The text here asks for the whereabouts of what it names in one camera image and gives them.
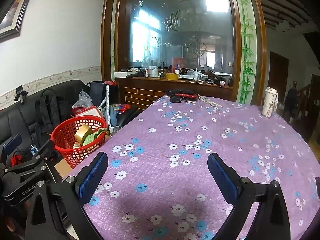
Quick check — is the red plastic mesh basket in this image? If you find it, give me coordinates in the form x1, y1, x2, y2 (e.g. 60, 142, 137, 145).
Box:
50, 115, 107, 168

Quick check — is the white patterned cup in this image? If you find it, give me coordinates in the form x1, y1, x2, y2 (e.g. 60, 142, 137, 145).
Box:
262, 87, 278, 118

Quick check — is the black red tool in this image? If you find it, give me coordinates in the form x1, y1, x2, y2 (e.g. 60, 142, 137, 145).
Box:
166, 89, 198, 103

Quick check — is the bamboo painted pillar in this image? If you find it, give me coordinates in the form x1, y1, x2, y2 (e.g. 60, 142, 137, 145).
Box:
236, 0, 257, 105

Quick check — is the black sofa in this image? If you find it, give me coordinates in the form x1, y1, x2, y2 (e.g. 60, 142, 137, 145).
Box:
1, 80, 89, 166

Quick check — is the red white box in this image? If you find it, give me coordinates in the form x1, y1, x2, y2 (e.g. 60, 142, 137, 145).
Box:
75, 106, 103, 118

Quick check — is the glass partition panel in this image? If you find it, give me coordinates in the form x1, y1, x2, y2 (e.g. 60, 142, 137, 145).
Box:
120, 0, 235, 74

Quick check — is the black shopping bag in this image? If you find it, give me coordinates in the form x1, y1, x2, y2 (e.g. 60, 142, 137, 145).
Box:
87, 81, 119, 107

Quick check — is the green knitted cloth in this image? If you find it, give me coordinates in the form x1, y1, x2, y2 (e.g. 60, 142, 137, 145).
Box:
82, 128, 108, 146

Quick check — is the purple floral tablecloth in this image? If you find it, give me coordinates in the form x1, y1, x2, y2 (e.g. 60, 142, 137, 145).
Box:
84, 97, 319, 239

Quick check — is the clear plastic bag on sofa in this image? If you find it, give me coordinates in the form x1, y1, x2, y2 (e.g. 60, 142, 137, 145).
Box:
72, 90, 93, 109

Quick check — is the framed picture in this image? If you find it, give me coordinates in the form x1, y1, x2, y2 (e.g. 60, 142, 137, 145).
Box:
1, 0, 30, 42

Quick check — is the black backpack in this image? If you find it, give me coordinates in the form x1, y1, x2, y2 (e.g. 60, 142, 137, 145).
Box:
34, 89, 71, 148

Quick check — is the chopsticks pair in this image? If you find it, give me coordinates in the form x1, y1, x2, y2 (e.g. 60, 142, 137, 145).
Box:
198, 95, 222, 107

